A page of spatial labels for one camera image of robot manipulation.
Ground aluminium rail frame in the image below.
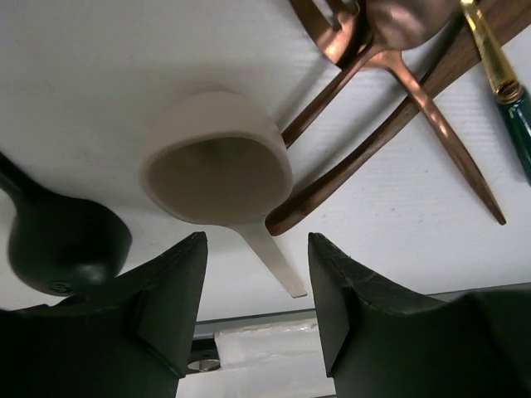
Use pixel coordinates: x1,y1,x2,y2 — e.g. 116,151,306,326
188,281,531,372

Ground black ladle spoon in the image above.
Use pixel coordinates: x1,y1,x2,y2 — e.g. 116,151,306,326
1,156,132,296

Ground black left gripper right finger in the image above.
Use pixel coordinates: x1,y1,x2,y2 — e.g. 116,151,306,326
308,233,530,397

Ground small copper spoon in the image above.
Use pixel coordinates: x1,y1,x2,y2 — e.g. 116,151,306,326
367,0,508,227

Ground gold fork green handle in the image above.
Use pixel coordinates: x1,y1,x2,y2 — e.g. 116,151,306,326
264,0,531,237

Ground white ceramic spoon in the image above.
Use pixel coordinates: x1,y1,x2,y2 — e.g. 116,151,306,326
139,90,307,299

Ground copper fork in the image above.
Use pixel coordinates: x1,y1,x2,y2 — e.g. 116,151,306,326
282,1,366,148

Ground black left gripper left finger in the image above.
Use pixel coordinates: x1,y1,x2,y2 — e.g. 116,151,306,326
1,232,207,397

